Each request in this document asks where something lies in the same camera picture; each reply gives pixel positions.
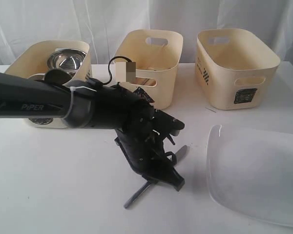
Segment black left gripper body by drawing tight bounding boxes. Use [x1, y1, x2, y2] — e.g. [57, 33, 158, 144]
[114, 114, 179, 183]

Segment steel knife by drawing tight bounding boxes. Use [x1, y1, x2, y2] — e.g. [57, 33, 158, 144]
[124, 145, 189, 210]

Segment white rectangular plate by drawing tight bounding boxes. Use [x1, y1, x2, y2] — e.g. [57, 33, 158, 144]
[207, 125, 293, 227]

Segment steel mug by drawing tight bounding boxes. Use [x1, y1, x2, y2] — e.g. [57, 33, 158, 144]
[43, 69, 73, 85]
[28, 73, 45, 80]

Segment steel bowl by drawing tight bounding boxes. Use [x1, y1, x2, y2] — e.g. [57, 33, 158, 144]
[47, 49, 86, 73]

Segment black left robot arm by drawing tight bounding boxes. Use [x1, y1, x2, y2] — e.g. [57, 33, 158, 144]
[0, 73, 185, 190]

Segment cream bin with triangle mark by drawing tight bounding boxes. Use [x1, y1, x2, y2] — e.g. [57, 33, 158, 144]
[114, 29, 183, 110]

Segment cream bin with square mark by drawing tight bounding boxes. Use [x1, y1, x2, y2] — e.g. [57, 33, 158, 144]
[195, 28, 281, 110]

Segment cream bin with circle mark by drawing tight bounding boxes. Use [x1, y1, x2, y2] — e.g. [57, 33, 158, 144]
[5, 40, 92, 129]

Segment white backdrop curtain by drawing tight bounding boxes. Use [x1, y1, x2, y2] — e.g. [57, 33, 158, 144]
[0, 0, 293, 65]

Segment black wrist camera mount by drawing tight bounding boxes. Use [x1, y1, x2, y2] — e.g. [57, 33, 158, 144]
[152, 109, 185, 137]

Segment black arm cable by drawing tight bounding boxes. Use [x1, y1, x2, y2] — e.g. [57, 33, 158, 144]
[107, 56, 135, 86]

